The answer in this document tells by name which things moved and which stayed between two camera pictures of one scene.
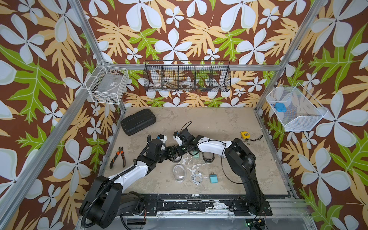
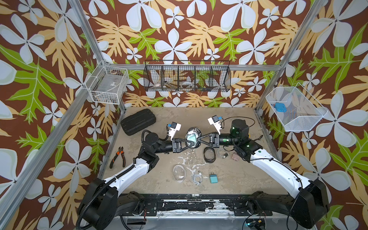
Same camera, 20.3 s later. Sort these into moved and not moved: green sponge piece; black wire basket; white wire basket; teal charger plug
Moved: green sponge piece
Not moved: white wire basket; black wire basket; teal charger plug
